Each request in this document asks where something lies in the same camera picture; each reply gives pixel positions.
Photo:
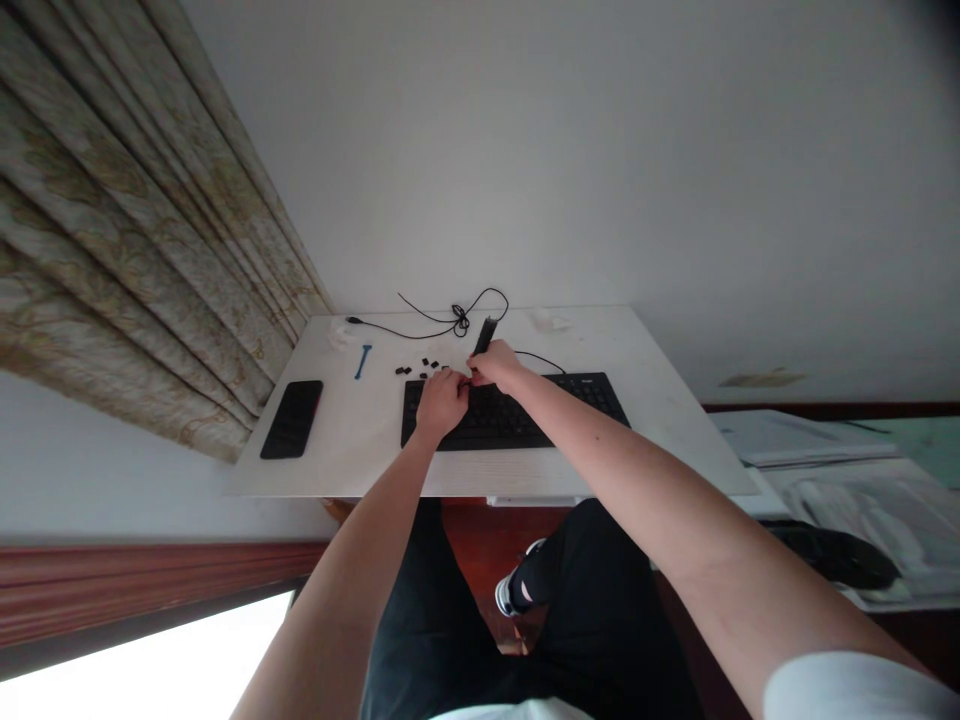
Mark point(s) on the person's left hand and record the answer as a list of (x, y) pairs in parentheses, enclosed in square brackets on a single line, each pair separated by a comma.
[(439, 405)]

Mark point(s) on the person's right hand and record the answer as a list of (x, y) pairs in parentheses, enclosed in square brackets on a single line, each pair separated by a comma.
[(499, 366)]

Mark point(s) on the person's right fingers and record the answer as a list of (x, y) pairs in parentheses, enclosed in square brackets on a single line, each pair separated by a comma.
[(477, 372)]

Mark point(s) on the person's left fingers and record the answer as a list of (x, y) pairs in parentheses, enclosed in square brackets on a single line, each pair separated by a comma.
[(453, 382)]

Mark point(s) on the black stick tool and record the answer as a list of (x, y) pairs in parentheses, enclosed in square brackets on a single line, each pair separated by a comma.
[(485, 336)]

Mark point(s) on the group of loose black keycaps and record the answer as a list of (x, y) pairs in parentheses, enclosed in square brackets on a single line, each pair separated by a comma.
[(427, 366)]

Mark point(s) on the crumpled white tissue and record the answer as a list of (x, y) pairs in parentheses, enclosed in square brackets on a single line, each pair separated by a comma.
[(549, 321), (342, 335)]

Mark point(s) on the blue keycap puller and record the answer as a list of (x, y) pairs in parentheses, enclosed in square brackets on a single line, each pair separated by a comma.
[(363, 361)]

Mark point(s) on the black computer keyboard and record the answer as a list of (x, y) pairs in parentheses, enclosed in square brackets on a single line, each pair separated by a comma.
[(589, 405)]

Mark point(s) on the black smartphone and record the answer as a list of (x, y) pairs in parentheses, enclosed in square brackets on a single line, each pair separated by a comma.
[(292, 418)]

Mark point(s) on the person's legs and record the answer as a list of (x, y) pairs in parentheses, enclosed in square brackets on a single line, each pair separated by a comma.
[(592, 622)]

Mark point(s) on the person's body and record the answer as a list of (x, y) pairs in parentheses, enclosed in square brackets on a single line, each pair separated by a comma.
[(510, 710)]

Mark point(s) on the patterned beige curtain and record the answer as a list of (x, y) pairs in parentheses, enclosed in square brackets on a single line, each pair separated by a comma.
[(127, 225)]

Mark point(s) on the pile of white sheets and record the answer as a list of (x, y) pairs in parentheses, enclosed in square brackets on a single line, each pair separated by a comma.
[(855, 480)]

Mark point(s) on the black rounded object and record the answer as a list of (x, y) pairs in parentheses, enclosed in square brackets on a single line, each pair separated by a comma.
[(840, 555)]

